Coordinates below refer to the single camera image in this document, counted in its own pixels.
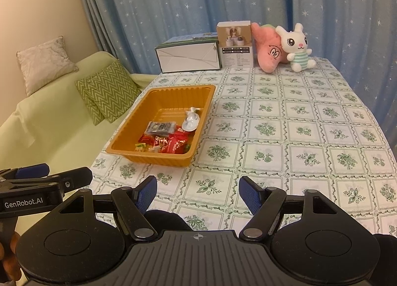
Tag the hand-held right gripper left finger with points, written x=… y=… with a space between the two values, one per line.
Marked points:
x=147 y=194

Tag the white snack packet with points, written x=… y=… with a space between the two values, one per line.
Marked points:
x=189 y=121

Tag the tall brown product box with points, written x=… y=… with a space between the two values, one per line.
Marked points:
x=235 y=53

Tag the wide white cardboard box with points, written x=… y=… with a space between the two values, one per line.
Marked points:
x=186 y=56

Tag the dark clear snack packet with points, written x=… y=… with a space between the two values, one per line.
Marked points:
x=160 y=127

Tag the person's left hand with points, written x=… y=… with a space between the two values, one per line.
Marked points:
x=14 y=258

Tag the blue star-print curtain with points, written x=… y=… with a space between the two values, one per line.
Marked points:
x=186 y=0

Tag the pink plush toy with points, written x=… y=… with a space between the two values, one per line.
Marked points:
x=268 y=53

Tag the white bunny plush toy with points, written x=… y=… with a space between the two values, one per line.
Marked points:
x=293 y=42

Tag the yellow green candy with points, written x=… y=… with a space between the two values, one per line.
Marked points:
x=140 y=147

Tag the green chevron pillow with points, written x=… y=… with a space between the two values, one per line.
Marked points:
x=107 y=90

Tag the dark trousers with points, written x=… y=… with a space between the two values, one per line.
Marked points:
x=167 y=220

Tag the orange plastic tray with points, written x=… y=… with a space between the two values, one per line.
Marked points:
x=173 y=96

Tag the light green sofa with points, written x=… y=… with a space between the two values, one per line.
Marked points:
x=46 y=112

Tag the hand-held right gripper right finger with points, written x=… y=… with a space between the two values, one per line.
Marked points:
x=249 y=194

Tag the large red candy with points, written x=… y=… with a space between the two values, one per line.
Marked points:
x=176 y=143

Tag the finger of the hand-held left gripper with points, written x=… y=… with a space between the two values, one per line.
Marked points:
x=32 y=170
x=76 y=179

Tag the beige pillow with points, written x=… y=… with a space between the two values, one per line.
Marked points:
x=43 y=62

